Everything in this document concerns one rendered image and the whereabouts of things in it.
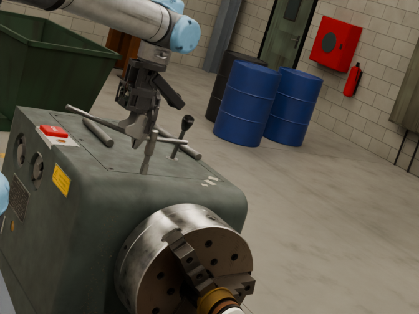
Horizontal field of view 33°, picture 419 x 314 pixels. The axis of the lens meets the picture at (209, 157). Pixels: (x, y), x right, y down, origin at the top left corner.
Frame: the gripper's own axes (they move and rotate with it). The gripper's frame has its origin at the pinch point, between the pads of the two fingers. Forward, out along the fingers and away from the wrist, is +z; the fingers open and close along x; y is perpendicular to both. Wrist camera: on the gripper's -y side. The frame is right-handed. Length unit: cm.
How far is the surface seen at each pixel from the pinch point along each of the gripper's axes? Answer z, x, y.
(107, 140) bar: 6.5, -20.6, -2.5
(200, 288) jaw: 21.8, 31.0, -7.3
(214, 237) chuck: 12.9, 23.4, -12.7
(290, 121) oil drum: 100, -507, -487
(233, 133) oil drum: 120, -483, -390
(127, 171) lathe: 8.2, -2.3, -0.6
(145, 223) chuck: 15.1, 12.6, -0.5
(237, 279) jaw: 22.3, 25.8, -21.0
